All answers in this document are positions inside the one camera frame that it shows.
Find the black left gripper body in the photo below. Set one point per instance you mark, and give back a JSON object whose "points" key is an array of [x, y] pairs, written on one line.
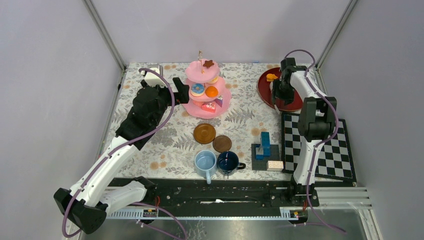
{"points": [[170, 92]]}

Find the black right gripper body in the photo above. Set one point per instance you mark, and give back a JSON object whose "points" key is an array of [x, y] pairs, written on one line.
{"points": [[283, 94]]}

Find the blue frosted donut toy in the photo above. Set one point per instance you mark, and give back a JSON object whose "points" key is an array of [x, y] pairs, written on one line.
{"points": [[197, 89]]}

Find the pink three-tier cake stand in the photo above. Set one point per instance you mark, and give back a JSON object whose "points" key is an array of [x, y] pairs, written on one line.
{"points": [[196, 73]]}

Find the orange tart toy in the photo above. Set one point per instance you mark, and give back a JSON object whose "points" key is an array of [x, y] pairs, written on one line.
{"points": [[211, 91]]}

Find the yellow round cake toy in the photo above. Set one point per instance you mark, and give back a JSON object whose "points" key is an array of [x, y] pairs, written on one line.
{"points": [[214, 80]]}

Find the brown star cookie toy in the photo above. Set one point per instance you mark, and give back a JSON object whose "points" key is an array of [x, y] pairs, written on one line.
{"points": [[208, 63]]}

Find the pink purple cake slice toy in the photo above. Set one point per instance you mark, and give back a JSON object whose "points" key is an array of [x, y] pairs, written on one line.
{"points": [[219, 101]]}

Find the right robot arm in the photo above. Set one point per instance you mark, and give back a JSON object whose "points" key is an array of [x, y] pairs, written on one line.
{"points": [[317, 122]]}

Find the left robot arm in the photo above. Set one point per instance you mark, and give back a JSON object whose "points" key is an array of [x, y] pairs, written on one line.
{"points": [[86, 204]]}

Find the orange yellow fish pastry toy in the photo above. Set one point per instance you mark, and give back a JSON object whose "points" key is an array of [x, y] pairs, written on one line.
{"points": [[270, 77]]}

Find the dark red round tray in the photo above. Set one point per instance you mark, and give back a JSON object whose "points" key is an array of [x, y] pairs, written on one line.
{"points": [[263, 87]]}

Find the light brown wooden coaster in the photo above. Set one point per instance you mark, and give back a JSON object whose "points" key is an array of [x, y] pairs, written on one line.
{"points": [[204, 133]]}

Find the blue building block tower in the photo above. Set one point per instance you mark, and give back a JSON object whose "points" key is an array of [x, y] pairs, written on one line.
{"points": [[263, 149]]}

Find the dark brown wooden coaster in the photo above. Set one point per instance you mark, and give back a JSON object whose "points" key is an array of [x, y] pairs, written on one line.
{"points": [[222, 143]]}

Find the light blue mug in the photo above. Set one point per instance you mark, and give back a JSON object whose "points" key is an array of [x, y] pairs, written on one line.
{"points": [[205, 163]]}

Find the white building block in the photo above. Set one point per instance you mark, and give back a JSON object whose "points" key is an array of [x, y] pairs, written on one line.
{"points": [[274, 165]]}

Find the grey building block baseplate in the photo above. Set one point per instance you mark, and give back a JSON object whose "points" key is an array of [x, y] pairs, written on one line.
{"points": [[261, 165]]}

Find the dark blue mug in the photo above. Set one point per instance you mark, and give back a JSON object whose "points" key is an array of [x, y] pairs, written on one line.
{"points": [[228, 163]]}

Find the black white checkerboard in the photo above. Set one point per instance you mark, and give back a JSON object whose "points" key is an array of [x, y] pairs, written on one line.
{"points": [[335, 159]]}

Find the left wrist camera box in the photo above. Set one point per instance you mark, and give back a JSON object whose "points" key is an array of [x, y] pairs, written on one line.
{"points": [[150, 78]]}

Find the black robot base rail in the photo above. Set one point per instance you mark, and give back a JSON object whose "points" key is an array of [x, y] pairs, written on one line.
{"points": [[222, 198]]}

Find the aluminium frame post right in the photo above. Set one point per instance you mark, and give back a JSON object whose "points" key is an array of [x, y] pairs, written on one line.
{"points": [[337, 31]]}

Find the aluminium frame post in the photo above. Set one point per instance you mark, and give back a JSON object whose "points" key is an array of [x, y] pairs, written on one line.
{"points": [[337, 31], [107, 39]]}

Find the aluminium frame post left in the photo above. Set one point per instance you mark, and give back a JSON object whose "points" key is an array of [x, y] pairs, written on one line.
{"points": [[107, 39]]}

